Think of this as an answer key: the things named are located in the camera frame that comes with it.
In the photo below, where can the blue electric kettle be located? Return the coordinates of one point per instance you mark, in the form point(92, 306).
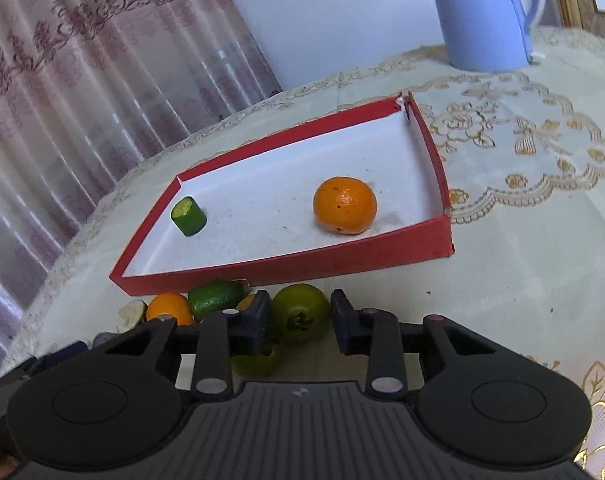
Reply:
point(482, 15)

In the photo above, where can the green tomato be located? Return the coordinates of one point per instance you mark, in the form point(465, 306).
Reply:
point(302, 310)
point(262, 364)

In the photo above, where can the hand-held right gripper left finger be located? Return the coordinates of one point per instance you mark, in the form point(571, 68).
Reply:
point(255, 322)

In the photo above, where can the brown longan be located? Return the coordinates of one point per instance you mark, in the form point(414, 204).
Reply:
point(246, 304)

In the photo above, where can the green lime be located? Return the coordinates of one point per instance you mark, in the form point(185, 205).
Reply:
point(215, 297)

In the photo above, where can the green cucumber piece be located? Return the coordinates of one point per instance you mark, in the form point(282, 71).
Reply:
point(190, 217)

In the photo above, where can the orange mandarin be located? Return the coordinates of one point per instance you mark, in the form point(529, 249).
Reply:
point(345, 205)
point(168, 307)

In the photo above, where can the red cardboard box tray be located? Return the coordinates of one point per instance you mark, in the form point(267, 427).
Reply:
point(332, 260)

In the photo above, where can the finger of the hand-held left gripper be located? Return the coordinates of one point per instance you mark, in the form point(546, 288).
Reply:
point(67, 351)

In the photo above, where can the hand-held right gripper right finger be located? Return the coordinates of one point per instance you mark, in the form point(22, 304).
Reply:
point(343, 322)

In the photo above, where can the pink patterned curtain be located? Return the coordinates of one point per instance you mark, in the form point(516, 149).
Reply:
point(92, 90)

